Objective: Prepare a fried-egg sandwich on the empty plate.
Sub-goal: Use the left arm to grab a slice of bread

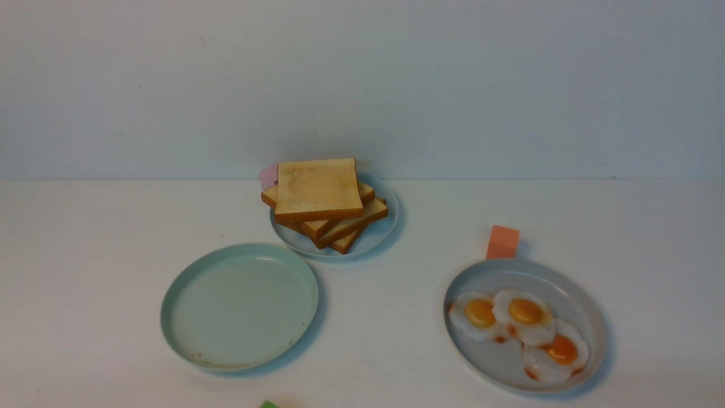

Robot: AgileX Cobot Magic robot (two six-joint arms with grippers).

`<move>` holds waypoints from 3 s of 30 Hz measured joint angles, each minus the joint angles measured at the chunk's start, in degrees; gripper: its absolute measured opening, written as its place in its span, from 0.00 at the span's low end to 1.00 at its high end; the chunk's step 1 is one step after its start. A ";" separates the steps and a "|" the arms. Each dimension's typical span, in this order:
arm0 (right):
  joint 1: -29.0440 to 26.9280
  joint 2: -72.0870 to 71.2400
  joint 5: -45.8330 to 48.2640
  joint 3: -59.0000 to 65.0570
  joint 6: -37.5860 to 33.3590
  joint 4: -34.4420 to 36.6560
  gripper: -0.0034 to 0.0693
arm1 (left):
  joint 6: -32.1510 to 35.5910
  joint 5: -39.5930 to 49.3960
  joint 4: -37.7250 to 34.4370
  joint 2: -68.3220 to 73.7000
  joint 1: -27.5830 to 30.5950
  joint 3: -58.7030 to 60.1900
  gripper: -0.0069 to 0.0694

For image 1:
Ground toast slice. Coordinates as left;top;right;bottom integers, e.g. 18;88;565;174
330;225;368;254
261;181;375;209
280;197;389;250
274;157;364;224

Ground fried egg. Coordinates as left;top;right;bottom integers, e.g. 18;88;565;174
446;292;510;343
492;288;555;348
522;318;590;385

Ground grey bread plate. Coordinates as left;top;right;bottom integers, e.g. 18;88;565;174
270;172;400;262

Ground pink cube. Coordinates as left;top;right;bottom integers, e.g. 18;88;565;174
259;163;279;191

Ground orange cube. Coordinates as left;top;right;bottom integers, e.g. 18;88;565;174
485;225;520;260

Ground green empty plate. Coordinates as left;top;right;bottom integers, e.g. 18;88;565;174
160;243;319;373

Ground grey egg plate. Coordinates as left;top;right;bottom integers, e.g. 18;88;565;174
442;259;611;398

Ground green cube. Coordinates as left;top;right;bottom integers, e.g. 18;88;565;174
259;400;279;408

